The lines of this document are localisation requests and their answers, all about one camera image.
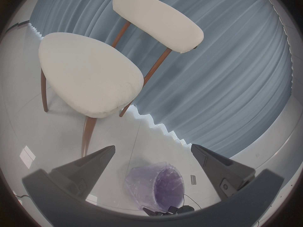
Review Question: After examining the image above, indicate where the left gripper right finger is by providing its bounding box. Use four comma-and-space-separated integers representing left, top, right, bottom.
190, 144, 256, 198

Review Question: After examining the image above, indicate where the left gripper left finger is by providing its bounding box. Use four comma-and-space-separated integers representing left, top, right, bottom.
51, 145, 116, 199

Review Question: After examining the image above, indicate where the blue-grey curtain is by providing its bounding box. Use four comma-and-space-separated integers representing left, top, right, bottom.
28, 0, 294, 160

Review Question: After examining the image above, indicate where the white trash bin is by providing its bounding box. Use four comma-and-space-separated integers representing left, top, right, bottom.
129, 167, 185, 211

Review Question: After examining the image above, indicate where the purple plastic bag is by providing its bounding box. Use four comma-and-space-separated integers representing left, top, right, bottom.
125, 162, 185, 212

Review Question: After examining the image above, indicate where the white padded wooden chair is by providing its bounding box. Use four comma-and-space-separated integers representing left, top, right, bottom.
38, 0, 204, 158

